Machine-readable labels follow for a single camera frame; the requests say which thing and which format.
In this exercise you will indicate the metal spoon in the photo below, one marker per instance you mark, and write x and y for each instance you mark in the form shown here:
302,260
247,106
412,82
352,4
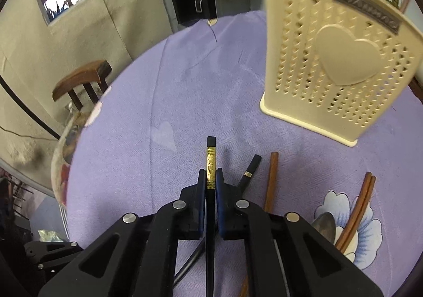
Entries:
325,226

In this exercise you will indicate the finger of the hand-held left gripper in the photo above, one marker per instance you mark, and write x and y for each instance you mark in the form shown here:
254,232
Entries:
49,249

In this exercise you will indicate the cream perforated utensil holder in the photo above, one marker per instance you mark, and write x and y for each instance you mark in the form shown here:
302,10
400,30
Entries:
297,85

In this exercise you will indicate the black chopstick with gold band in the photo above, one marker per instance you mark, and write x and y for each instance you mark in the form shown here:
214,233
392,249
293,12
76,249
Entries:
210,158

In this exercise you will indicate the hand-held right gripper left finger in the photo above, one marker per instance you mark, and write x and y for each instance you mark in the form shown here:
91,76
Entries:
201,207

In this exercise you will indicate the black curved stand pole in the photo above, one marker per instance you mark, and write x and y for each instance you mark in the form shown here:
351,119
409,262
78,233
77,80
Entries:
29,108

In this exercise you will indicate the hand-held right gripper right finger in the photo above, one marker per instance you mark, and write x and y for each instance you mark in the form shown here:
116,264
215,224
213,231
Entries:
222,211

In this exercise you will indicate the brown wooden chopstick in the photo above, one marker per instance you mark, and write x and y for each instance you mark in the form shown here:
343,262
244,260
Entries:
358,198
363,204
272,178

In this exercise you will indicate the dark wooden chair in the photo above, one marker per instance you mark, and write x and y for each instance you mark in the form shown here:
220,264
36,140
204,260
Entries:
82,77

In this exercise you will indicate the purple floral tablecloth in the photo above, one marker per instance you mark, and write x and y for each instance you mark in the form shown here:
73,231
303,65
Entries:
198,85

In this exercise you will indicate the beige felt wall covering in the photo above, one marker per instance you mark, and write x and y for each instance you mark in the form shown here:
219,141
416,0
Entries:
33,62

